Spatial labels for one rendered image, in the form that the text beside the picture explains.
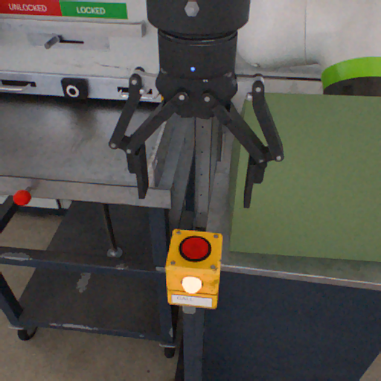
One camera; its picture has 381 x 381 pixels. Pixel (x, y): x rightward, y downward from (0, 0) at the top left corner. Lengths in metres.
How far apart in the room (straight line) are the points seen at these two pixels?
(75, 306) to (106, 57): 0.86
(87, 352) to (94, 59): 1.02
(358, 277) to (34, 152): 0.74
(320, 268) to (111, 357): 0.94
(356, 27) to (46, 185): 0.65
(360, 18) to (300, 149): 0.24
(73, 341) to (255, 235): 1.00
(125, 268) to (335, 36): 0.73
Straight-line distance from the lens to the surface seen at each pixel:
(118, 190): 0.77
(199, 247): 0.55
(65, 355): 1.52
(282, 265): 0.74
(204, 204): 1.69
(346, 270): 0.78
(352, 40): 0.68
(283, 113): 0.55
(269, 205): 0.65
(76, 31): 0.96
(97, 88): 1.03
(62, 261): 1.07
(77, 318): 1.38
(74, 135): 0.94
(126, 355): 1.47
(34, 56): 1.08
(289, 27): 0.71
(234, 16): 0.33
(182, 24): 0.32
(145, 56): 0.97
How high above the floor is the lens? 1.33
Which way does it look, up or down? 42 degrees down
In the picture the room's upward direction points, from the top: straight up
